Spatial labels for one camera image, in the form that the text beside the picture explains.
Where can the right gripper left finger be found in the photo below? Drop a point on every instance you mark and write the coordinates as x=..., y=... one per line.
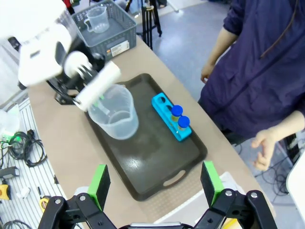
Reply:
x=98, y=188

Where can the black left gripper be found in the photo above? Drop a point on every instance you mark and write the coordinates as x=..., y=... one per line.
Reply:
x=69, y=87

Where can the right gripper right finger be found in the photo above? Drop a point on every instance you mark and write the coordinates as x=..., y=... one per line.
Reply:
x=210, y=186

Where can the clear plastic measuring beaker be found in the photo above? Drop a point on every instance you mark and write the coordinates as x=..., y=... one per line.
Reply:
x=119, y=119
x=98, y=20

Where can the blue capped sample tube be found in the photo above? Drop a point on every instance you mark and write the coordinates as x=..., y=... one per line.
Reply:
x=183, y=122
x=177, y=111

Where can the person's right forearm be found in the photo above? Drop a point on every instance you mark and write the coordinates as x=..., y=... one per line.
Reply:
x=221, y=47

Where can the person's left forearm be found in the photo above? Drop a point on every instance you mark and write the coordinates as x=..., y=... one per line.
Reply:
x=289, y=124

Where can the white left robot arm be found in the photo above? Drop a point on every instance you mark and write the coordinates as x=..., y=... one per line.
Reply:
x=31, y=40

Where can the person's left hand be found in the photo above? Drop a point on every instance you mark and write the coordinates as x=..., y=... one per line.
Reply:
x=268, y=143

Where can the person's right hand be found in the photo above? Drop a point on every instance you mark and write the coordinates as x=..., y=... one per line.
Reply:
x=207, y=71

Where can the blue test tube rack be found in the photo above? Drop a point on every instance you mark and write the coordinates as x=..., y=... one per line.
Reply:
x=159, y=105

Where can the dark brown plastic tray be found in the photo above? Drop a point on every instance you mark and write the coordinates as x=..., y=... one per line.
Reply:
x=152, y=157

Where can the grey plastic basket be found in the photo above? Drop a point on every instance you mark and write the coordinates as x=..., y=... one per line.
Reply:
x=116, y=31

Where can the white table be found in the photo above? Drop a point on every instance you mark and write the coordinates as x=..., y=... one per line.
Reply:
x=296, y=181

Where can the black tripod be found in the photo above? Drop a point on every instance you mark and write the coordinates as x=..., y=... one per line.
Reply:
x=149, y=26

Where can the black handheld device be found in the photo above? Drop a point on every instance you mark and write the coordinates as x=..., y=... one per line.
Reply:
x=8, y=172

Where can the white plastic bag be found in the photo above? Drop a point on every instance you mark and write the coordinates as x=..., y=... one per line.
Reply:
x=8, y=119

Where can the yellow black tool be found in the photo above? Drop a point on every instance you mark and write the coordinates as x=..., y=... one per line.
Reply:
x=4, y=192

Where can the person in purple jacket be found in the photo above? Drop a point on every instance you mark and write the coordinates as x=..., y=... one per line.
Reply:
x=257, y=71

